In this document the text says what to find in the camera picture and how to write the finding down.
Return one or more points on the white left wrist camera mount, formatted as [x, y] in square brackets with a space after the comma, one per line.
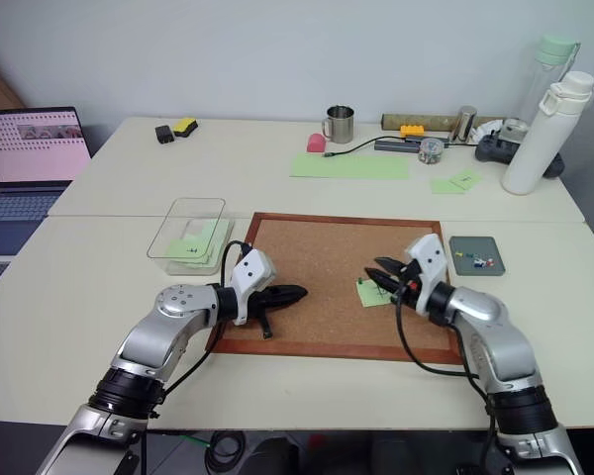
[251, 273]

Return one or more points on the grey square tray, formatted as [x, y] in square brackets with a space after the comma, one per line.
[467, 245]

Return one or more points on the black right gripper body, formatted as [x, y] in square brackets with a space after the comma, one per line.
[410, 279]

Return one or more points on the flat grey box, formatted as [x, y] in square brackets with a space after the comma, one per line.
[393, 145]

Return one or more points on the clear jar of pushpins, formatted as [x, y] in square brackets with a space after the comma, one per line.
[430, 152]

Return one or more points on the yellow and black eraser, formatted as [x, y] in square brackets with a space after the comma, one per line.
[185, 126]

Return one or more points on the white crumpled cloth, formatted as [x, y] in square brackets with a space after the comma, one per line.
[485, 129]

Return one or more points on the clear bottle with green lid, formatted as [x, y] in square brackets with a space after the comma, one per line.
[549, 54]

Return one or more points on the green note with pen drawing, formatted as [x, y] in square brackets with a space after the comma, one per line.
[369, 297]

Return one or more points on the green note with blue scribble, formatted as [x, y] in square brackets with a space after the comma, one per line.
[183, 250]

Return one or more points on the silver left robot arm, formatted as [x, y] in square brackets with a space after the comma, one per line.
[148, 336]

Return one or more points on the green note with dark mark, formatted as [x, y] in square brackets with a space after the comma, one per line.
[466, 179]

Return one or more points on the yellow toy brick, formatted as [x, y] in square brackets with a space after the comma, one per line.
[412, 131]

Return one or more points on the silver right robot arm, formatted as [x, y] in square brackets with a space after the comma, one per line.
[495, 321]

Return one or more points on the pink rounded block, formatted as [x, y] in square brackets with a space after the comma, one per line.
[316, 143]

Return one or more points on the tall white water bottle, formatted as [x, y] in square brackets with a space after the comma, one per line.
[529, 148]

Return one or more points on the black game controller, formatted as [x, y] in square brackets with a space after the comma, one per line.
[490, 151]

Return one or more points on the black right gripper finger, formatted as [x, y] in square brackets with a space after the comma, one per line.
[385, 286]
[390, 264]

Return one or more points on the large green paper sheet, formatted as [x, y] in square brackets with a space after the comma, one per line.
[351, 167]

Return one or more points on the small black block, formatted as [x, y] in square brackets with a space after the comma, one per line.
[164, 134]

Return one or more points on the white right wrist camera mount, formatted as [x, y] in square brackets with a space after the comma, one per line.
[431, 257]

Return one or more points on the clear plastic box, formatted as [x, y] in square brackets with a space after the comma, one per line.
[198, 210]

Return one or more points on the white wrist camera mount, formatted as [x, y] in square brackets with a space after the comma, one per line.
[251, 273]
[431, 257]

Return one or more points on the wood framed cork board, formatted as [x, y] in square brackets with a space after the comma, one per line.
[322, 257]

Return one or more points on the open laptop with pink screen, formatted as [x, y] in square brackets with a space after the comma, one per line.
[29, 148]

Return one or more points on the blank green note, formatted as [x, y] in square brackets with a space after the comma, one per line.
[443, 187]

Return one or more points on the stainless steel mug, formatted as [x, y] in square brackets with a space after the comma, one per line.
[341, 126]

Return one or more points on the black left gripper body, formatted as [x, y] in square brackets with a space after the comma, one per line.
[265, 302]

